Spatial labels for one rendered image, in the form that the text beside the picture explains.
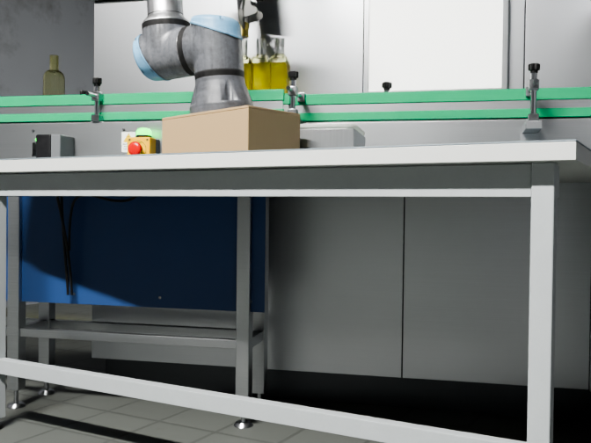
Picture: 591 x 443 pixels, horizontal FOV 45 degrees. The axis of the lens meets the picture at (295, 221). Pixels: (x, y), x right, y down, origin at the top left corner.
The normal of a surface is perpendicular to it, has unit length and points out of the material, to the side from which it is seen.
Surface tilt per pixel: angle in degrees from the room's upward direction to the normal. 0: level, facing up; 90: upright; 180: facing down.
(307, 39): 90
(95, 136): 90
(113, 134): 90
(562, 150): 90
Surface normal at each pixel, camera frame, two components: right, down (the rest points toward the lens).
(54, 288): -0.22, 0.01
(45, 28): 0.88, 0.02
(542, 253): -0.48, 0.01
